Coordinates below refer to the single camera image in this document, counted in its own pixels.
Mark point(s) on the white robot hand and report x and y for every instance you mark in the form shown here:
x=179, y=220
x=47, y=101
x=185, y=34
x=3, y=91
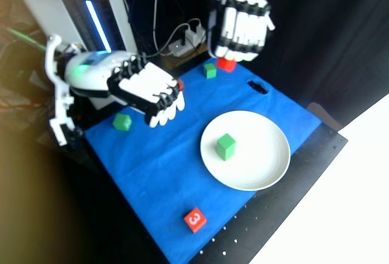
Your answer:
x=91, y=72
x=240, y=23

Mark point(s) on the red cube top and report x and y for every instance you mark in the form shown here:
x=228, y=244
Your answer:
x=226, y=65

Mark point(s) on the green block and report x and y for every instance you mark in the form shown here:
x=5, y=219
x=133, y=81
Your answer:
x=226, y=148

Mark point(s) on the white round plate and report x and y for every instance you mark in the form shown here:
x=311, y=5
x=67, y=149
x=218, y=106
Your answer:
x=261, y=154

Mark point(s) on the green toy cube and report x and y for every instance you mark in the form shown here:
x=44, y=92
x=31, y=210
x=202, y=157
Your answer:
x=122, y=122
x=209, y=71

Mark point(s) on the white power strip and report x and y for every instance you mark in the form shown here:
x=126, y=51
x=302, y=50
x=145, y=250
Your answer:
x=182, y=48

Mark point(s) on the white tower with blue light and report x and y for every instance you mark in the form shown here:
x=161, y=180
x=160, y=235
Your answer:
x=45, y=11

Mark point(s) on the small plain red cube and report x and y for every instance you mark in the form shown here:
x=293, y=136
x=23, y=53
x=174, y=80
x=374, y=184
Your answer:
x=181, y=84

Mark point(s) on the blue cloth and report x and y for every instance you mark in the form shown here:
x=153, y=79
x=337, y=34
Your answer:
x=158, y=169

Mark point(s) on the red cube with number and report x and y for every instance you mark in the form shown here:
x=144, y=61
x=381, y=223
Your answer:
x=194, y=220

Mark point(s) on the black perforated board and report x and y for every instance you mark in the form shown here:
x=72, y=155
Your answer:
x=288, y=203

